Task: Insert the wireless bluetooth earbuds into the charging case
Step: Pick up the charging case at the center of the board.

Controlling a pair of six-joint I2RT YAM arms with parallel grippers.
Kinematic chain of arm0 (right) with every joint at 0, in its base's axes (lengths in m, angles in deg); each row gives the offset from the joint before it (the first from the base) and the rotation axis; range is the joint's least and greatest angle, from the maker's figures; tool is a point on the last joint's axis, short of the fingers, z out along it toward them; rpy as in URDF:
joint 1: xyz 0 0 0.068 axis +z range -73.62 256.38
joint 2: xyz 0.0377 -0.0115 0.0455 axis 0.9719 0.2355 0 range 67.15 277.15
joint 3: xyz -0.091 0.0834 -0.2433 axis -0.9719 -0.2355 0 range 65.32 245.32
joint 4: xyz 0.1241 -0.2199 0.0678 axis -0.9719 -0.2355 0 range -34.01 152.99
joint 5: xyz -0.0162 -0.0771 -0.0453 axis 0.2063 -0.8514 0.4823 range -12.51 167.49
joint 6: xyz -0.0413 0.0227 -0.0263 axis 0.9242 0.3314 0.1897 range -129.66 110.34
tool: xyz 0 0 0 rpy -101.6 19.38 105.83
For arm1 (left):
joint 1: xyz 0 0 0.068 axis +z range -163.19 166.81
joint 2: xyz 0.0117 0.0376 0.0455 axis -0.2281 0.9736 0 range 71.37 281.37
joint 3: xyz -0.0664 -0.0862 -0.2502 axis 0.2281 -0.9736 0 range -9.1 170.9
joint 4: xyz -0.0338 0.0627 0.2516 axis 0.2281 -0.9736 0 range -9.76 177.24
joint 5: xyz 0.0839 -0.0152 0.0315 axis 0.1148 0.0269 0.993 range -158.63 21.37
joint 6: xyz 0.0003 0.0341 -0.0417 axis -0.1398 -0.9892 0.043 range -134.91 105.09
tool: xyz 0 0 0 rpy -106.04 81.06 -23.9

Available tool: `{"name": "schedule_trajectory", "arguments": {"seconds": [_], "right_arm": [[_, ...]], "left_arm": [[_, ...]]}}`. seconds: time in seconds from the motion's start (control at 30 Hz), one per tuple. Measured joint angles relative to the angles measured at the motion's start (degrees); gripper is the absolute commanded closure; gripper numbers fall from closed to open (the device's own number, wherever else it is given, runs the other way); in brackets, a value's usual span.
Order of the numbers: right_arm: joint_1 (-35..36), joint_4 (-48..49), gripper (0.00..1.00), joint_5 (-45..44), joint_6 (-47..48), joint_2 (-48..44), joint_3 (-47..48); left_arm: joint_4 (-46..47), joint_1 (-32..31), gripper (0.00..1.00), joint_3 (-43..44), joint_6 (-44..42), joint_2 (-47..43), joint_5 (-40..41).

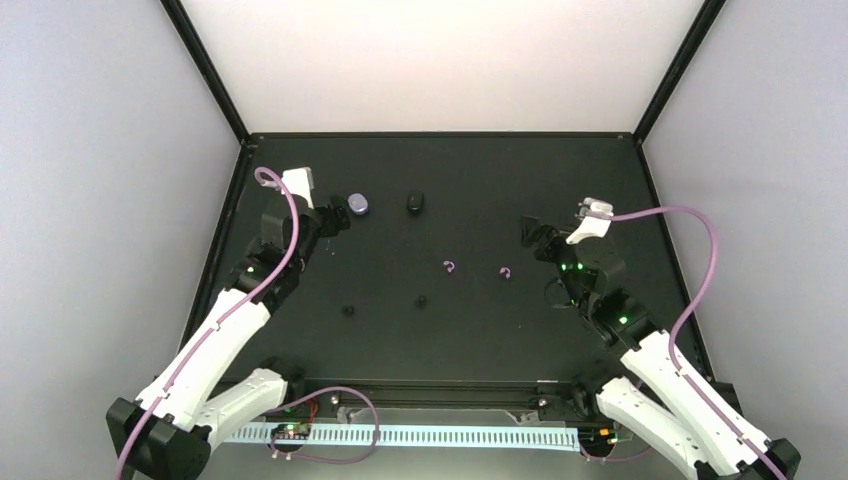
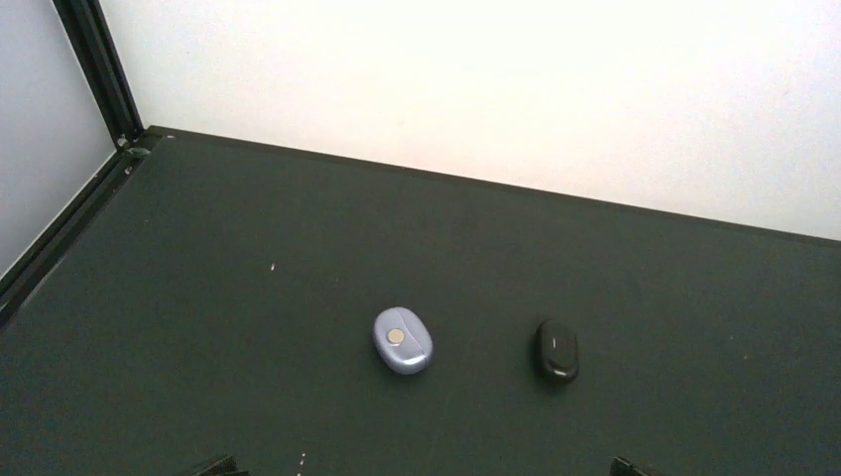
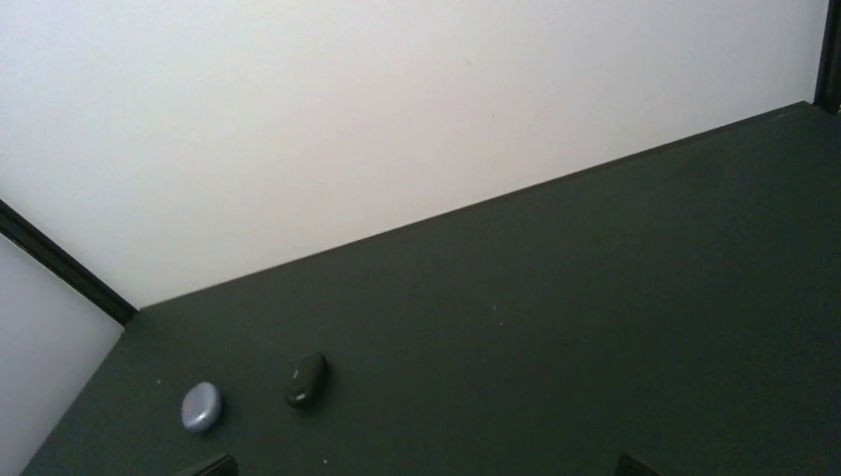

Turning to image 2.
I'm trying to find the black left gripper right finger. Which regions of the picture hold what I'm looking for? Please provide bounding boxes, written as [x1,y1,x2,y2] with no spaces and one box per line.
[609,457,661,476]

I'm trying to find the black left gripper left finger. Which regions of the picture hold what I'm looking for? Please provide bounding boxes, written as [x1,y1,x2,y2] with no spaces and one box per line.
[180,454,249,476]

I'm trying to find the black earbud charging case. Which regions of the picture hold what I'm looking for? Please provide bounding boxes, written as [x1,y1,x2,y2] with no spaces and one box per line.
[535,319,580,384]

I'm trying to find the lilac earbud charging case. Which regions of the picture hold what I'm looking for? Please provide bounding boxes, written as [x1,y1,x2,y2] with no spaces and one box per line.
[372,306,433,375]

